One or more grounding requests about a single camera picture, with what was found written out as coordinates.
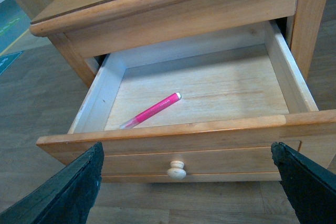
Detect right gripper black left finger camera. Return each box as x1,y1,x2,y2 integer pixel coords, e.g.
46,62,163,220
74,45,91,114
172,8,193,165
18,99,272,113
1,142,104,223

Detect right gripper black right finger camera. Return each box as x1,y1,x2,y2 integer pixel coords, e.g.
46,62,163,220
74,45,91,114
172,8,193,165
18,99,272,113
271,142,335,223

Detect pink marker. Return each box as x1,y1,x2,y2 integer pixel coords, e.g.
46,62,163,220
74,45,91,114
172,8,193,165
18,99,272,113
120,92,182,129

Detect round wooden drawer knob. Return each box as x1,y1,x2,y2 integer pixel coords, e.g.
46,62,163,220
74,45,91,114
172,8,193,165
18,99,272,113
167,161,186,179

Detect wooden drawer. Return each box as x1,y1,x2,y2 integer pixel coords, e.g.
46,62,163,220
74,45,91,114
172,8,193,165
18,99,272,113
37,21,335,183

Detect wooden nightstand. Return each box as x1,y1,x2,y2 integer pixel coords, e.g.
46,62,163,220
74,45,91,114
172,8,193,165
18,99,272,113
30,0,326,86

